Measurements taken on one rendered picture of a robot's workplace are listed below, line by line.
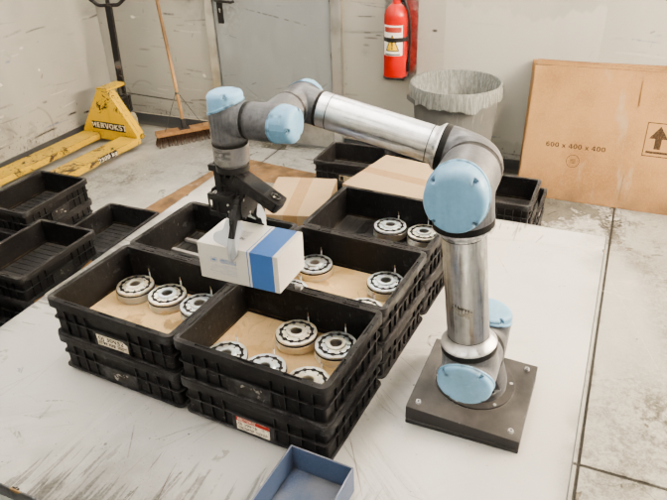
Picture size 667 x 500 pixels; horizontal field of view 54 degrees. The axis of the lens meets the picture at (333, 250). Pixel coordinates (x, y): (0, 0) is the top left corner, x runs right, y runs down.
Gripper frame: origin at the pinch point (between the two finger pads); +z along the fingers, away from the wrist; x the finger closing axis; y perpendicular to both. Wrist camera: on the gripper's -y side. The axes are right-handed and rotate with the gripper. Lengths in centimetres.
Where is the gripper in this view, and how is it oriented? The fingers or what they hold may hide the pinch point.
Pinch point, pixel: (250, 247)
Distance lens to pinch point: 146.1
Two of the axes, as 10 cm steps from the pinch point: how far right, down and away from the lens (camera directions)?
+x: -4.0, 4.8, -7.8
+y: -9.2, -1.7, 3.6
